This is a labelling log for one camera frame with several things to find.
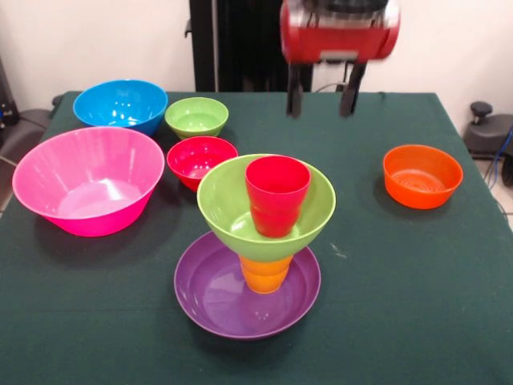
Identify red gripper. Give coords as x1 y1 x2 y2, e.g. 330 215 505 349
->
279 0 402 120

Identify red plastic cup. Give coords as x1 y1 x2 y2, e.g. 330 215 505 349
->
244 155 312 238

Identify large green plastic bowl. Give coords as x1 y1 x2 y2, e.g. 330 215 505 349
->
196 153 337 262

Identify orange plastic cup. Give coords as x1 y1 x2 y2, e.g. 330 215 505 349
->
239 254 294 295

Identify blue plastic bowl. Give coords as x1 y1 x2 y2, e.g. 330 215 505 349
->
72 79 169 137

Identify purple plastic bowl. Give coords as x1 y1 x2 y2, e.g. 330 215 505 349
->
173 231 322 341

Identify orange plastic bowl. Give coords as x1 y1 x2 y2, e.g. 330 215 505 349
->
382 144 464 210

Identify small green plastic bowl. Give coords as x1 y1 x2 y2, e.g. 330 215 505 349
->
164 96 230 140

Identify small red plastic bowl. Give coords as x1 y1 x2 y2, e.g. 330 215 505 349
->
166 136 239 193

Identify large pink plastic bowl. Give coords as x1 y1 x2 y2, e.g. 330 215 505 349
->
11 126 166 237

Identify dark green table cloth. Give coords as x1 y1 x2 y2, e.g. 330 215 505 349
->
0 91 513 385

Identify black hanging wall cables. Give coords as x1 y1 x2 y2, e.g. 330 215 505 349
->
314 62 353 93

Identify black pedestal leg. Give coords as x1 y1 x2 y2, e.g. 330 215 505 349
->
463 101 513 161
0 107 51 161

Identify blue cable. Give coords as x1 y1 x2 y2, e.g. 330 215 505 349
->
483 126 513 192

